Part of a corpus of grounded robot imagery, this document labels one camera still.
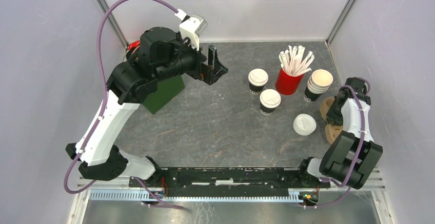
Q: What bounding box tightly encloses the black paper cup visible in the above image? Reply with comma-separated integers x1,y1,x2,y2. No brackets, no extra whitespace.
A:
248,68,269,95
260,89,281,115

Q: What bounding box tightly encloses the green paper bag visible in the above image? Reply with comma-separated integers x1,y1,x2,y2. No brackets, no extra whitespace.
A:
143,76,185,115

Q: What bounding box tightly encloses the stack of white lids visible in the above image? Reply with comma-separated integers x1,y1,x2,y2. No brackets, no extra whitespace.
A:
293,114,317,136

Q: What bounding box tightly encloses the stack of paper cups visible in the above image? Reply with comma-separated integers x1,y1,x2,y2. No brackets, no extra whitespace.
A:
304,69,333,102

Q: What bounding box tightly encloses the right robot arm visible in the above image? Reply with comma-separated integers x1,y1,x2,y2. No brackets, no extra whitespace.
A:
296,77,383,189

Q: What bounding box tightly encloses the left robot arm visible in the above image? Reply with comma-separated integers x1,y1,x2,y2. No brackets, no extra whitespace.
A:
66,27,228,187

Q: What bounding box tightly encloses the red cup holder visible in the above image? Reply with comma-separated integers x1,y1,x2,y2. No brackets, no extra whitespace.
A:
275,69,304,95

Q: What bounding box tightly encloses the red object behind bag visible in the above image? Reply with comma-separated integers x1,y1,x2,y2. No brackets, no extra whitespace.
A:
127,40,140,51

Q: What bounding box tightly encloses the brown cardboard cup carrier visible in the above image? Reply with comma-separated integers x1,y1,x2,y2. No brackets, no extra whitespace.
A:
320,97,343,144

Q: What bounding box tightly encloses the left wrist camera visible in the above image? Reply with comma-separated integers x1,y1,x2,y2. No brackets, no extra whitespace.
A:
175,9,208,51

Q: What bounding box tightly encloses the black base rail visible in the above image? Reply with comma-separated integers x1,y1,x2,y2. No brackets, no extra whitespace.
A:
143,167,331,197

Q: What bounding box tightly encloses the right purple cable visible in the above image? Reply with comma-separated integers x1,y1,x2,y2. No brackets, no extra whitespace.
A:
304,77,371,210

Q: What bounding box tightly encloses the purple cable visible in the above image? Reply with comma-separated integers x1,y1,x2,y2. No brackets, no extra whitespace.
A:
63,0,186,210
304,77,371,210

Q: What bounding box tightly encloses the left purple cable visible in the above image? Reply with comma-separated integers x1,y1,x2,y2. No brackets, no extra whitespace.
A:
63,0,186,210

